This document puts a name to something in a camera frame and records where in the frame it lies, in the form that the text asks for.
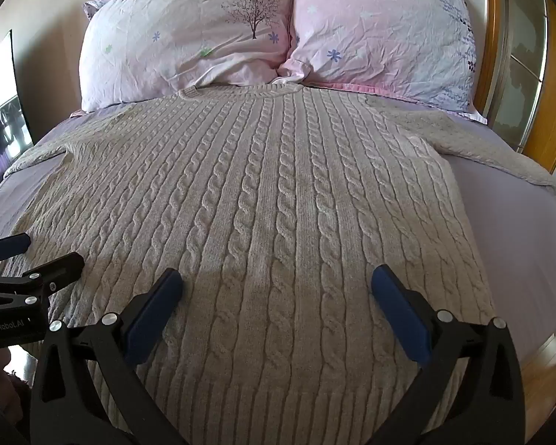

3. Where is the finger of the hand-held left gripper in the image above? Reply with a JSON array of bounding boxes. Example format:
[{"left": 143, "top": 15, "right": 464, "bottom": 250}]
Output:
[
  {"left": 0, "top": 234, "right": 32, "bottom": 265},
  {"left": 0, "top": 252, "right": 85, "bottom": 307}
]

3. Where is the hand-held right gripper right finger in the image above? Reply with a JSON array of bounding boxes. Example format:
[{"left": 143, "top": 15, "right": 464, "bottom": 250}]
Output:
[{"left": 370, "top": 264, "right": 526, "bottom": 445}]

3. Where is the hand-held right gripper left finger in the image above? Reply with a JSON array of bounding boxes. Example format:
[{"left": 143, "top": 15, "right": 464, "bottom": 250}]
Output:
[{"left": 29, "top": 268, "right": 189, "bottom": 445}]

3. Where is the beige cable-knit sweater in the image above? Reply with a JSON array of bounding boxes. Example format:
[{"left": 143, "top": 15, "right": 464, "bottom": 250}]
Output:
[{"left": 0, "top": 82, "right": 556, "bottom": 445}]

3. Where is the person's left hand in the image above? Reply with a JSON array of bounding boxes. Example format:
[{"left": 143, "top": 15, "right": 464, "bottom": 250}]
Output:
[{"left": 0, "top": 347, "right": 31, "bottom": 422}]

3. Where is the lavender bed sheet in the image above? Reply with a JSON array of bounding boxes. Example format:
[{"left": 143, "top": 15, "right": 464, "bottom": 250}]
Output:
[{"left": 0, "top": 97, "right": 556, "bottom": 367}]

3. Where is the pink pillow with tree print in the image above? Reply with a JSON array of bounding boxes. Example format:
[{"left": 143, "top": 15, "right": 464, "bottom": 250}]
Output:
[{"left": 79, "top": 0, "right": 294, "bottom": 113}]

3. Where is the pink pillow with flower print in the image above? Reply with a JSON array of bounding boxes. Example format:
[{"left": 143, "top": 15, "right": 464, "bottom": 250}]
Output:
[{"left": 276, "top": 0, "right": 488, "bottom": 125}]

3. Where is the wooden headboard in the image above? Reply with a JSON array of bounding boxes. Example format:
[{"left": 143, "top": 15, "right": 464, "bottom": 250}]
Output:
[{"left": 473, "top": 0, "right": 556, "bottom": 174}]

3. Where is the wall poster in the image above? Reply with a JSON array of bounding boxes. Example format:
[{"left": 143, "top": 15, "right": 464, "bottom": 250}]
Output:
[{"left": 0, "top": 29, "right": 34, "bottom": 186}]

